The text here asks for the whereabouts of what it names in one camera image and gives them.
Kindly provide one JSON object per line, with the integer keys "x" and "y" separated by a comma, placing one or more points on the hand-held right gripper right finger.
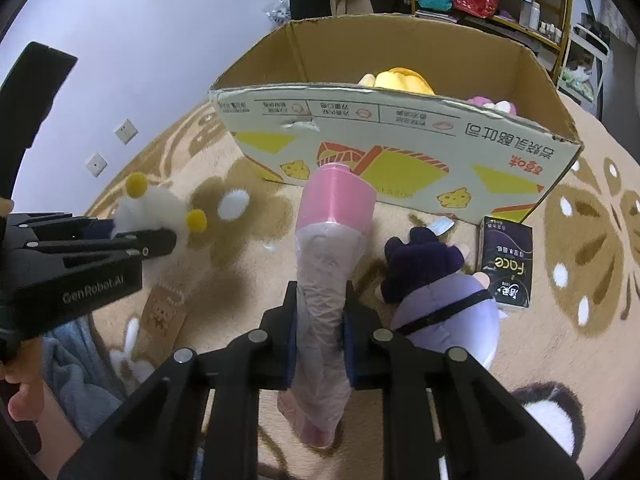
{"x": 348, "y": 360}

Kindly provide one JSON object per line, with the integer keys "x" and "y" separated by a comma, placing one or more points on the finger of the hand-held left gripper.
{"x": 150, "y": 245}
{"x": 97, "y": 229}

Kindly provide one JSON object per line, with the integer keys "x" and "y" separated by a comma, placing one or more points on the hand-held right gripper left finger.
{"x": 291, "y": 360}

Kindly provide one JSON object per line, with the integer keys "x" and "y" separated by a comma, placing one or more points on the white fluffy plush toy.
{"x": 150, "y": 210}

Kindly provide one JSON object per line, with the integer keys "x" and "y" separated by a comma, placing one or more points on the pink plastic bag roll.
{"x": 320, "y": 260}

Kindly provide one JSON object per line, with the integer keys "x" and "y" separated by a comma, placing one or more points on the printed cardboard box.
{"x": 400, "y": 135}

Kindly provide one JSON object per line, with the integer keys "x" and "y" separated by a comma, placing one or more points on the yellow plush toy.
{"x": 400, "y": 80}

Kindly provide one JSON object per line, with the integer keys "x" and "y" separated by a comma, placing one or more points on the pink plush bear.
{"x": 481, "y": 101}

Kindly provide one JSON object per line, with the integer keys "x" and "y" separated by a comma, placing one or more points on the person's left forearm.
{"x": 55, "y": 437}

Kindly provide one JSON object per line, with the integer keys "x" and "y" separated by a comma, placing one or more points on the person's left hand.
{"x": 27, "y": 385}

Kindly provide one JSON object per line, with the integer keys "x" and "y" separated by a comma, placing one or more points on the beige paper tag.
{"x": 162, "y": 320}

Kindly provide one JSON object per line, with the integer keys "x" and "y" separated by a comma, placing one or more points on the person's grey clothing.
{"x": 80, "y": 375}

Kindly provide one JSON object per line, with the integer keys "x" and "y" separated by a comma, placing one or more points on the purple haired plush doll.
{"x": 440, "y": 310}

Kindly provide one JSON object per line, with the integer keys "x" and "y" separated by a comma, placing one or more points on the black tissue pack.
{"x": 505, "y": 260}

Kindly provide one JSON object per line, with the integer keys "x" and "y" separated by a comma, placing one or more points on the pile of plastic packets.
{"x": 276, "y": 10}

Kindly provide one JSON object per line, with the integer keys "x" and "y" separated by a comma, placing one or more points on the pale packets in cart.
{"x": 580, "y": 80}

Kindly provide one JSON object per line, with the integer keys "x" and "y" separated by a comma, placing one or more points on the row of small jars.
{"x": 551, "y": 31}

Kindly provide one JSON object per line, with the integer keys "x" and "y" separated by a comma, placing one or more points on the white metal cart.
{"x": 597, "y": 42}

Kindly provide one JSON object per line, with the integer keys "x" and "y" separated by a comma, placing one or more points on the wooden shelf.
{"x": 567, "y": 20}

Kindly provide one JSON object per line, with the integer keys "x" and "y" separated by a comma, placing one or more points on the white wall socket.
{"x": 125, "y": 131}
{"x": 96, "y": 164}

